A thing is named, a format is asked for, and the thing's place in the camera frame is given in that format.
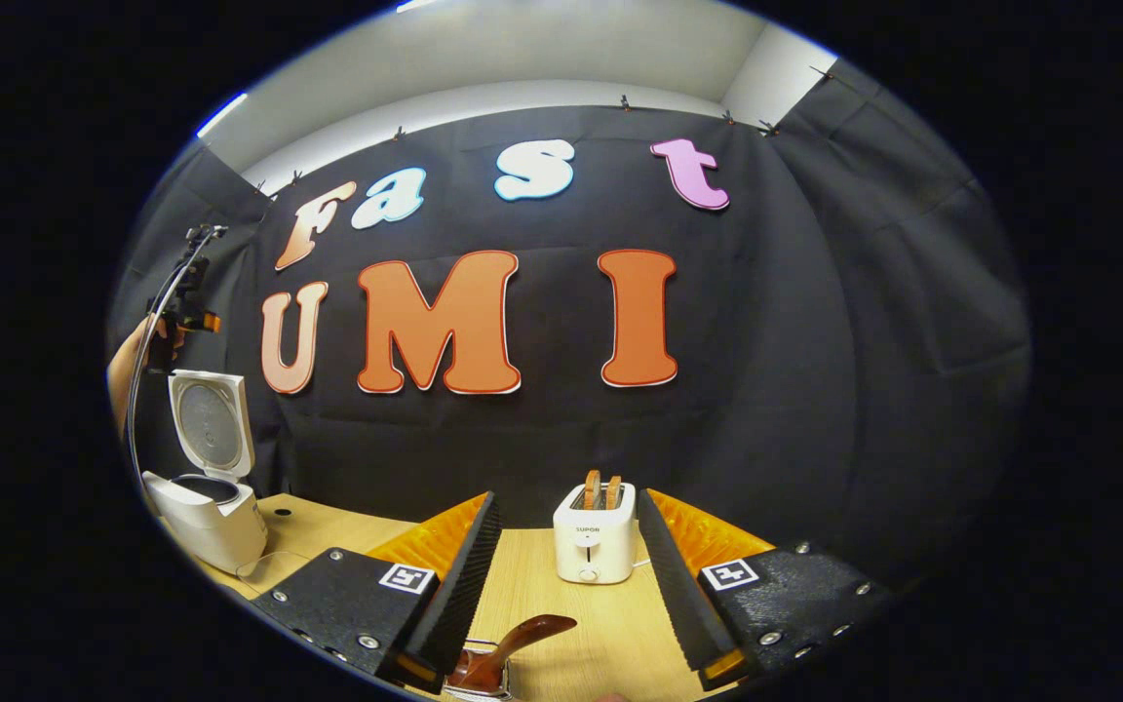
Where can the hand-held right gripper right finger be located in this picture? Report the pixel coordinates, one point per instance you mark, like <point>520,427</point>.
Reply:
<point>683,604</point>

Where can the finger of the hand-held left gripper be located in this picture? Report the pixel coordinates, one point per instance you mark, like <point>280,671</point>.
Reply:
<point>203,323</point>

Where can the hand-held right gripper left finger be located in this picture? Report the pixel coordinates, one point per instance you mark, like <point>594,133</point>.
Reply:
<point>469,595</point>

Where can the brown wooden spoon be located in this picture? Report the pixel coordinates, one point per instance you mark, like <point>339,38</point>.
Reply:
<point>522,632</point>

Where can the white rice cooker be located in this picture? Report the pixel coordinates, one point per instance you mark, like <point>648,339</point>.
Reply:
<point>215,526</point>

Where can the white toaster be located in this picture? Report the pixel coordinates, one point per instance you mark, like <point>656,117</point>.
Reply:
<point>593,546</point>

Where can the toasted bread slice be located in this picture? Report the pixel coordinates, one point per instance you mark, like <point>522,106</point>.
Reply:
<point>613,492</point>
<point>592,490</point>

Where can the ceiling light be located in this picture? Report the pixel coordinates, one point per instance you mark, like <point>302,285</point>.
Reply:
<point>220,113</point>

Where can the black backdrop cloth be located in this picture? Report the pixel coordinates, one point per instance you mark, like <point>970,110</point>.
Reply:
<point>795,341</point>

